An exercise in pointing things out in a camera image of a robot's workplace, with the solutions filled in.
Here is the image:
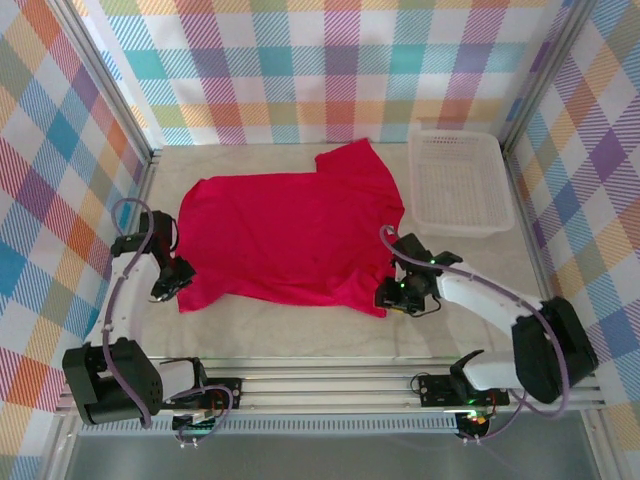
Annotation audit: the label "aluminium frame post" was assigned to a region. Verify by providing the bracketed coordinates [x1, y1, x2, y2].
[47, 0, 164, 166]
[504, 0, 596, 146]

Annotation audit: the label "aluminium mounting rail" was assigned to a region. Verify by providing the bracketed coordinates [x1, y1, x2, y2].
[54, 364, 606, 415]

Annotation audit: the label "grey slotted cable duct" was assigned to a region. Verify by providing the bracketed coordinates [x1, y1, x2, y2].
[79, 418, 459, 435]

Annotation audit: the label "controller board green connector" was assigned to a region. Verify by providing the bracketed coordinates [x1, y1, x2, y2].
[172, 408, 221, 436]

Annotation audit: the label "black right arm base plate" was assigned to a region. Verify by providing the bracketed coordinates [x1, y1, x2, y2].
[417, 373, 510, 407]

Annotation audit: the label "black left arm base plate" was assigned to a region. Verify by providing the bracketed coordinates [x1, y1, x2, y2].
[151, 377, 243, 412]

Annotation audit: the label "red t-shirt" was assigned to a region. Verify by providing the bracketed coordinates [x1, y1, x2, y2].
[176, 138, 406, 320]

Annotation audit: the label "white plastic basket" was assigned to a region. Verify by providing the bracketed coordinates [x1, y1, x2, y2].
[408, 130, 516, 240]

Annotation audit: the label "controller board orange connector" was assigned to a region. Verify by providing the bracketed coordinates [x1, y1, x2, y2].
[457, 409, 494, 436]

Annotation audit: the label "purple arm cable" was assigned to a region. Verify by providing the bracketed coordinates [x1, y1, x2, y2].
[379, 224, 571, 444]
[102, 197, 234, 447]

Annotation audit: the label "aluminium side rail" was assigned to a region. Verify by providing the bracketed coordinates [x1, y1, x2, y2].
[497, 137, 576, 369]
[87, 149, 162, 376]

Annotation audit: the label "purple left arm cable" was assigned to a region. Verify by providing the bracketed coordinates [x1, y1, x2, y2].
[102, 197, 234, 447]

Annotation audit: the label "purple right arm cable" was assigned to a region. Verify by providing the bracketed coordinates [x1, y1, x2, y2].
[379, 224, 571, 444]

